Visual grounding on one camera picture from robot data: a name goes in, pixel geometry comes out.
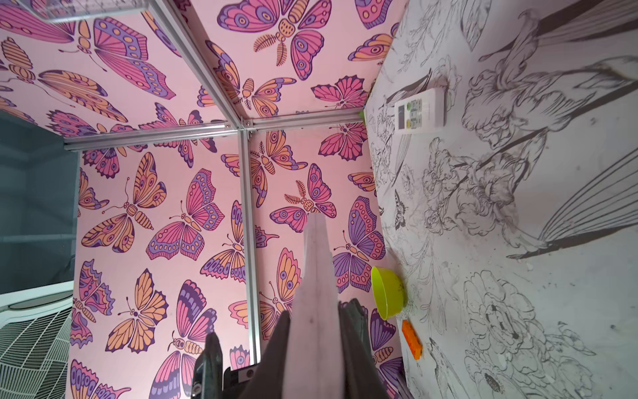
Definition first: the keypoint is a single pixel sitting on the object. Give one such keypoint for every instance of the white remote control far left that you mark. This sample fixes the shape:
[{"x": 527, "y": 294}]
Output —
[{"x": 421, "y": 114}]

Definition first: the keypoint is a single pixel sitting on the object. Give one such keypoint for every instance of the lime green bowl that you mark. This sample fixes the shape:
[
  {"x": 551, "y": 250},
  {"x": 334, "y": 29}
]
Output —
[{"x": 388, "y": 291}]

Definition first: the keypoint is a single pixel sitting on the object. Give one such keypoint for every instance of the white wire basket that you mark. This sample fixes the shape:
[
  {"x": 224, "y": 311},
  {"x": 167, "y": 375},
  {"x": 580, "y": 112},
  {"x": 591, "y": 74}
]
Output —
[{"x": 65, "y": 11}]

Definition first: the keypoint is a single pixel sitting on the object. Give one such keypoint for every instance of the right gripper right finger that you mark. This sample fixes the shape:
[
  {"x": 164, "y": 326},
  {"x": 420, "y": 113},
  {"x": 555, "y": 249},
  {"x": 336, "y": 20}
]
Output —
[{"x": 361, "y": 377}]

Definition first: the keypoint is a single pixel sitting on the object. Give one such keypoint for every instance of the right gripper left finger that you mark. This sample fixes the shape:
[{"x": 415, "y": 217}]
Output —
[{"x": 268, "y": 379}]

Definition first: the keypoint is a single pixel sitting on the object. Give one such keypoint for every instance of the white remote control with batteries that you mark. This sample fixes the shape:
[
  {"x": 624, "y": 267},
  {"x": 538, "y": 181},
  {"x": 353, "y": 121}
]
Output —
[{"x": 314, "y": 366}]

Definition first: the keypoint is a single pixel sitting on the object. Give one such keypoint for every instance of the orange lego brick on table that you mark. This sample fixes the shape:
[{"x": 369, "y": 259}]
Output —
[{"x": 412, "y": 339}]

